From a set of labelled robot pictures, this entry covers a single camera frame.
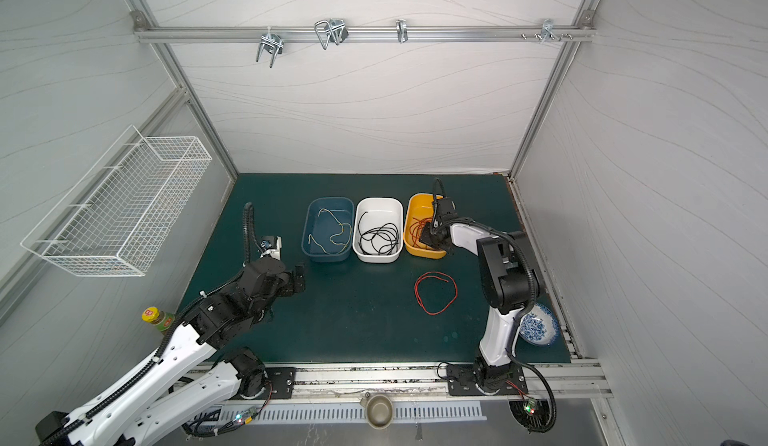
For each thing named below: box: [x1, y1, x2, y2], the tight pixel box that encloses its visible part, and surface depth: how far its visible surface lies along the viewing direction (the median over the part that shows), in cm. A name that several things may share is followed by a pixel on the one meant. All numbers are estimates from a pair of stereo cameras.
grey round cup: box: [360, 394, 394, 430], surface depth 70 cm
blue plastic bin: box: [301, 197, 355, 263], surface depth 104 cm
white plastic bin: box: [352, 197, 404, 264], surface depth 103 cm
